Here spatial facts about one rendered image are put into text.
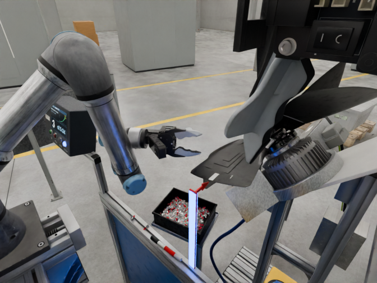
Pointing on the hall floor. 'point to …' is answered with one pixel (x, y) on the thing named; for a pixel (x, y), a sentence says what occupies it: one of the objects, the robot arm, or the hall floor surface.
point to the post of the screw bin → (198, 258)
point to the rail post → (115, 243)
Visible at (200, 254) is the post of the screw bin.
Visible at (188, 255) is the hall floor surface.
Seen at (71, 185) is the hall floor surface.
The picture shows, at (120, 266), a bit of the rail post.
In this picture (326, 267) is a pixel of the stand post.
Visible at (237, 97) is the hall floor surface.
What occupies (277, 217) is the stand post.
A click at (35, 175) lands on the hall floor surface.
